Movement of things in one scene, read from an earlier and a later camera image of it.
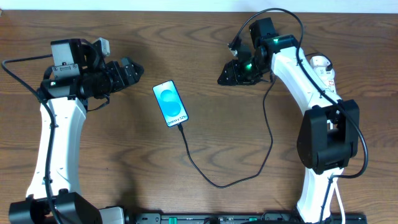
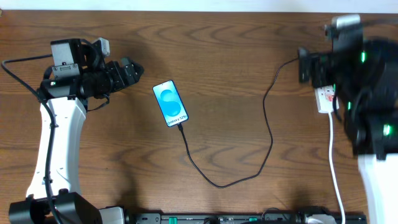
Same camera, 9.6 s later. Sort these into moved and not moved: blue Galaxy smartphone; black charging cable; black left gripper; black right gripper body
Moved: black right gripper body
Not moved: black left gripper; black charging cable; blue Galaxy smartphone
